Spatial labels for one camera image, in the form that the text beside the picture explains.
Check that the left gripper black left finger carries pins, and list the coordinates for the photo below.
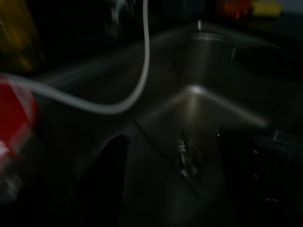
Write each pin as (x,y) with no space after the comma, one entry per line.
(106,184)

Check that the yellow kitchen sponge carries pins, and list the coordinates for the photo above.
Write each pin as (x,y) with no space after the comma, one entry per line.
(267,9)

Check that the stainless steel sink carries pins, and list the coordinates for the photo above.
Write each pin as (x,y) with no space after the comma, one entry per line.
(213,59)

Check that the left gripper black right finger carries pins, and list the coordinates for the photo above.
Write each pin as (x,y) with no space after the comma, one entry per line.
(255,194)

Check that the yellow cooking oil bottle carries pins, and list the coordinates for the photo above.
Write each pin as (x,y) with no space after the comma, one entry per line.
(16,35)

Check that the red printed packet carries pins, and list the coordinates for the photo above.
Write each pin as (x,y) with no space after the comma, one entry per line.
(234,9)

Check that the steel bowl with red inside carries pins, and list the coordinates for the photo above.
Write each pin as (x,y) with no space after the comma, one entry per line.
(14,118)

